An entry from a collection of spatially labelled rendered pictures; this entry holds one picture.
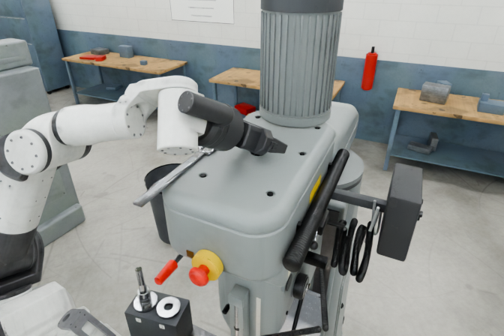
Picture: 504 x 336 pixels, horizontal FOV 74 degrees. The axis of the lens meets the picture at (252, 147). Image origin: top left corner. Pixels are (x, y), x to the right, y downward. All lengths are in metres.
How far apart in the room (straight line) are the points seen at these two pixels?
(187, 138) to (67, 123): 0.21
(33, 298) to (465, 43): 4.73
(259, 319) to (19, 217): 0.60
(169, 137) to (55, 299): 0.48
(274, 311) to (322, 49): 0.66
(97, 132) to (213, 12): 5.12
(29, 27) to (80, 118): 7.21
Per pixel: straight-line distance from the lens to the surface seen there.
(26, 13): 7.80
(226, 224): 0.59
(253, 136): 0.65
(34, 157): 0.65
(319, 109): 0.88
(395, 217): 0.99
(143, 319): 1.48
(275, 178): 0.65
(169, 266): 0.75
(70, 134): 0.64
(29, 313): 0.84
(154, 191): 0.63
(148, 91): 0.58
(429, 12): 4.82
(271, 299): 0.91
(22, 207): 0.75
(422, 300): 3.12
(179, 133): 0.52
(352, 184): 1.31
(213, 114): 0.53
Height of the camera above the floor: 2.25
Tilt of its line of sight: 28 degrees down
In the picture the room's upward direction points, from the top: straight up
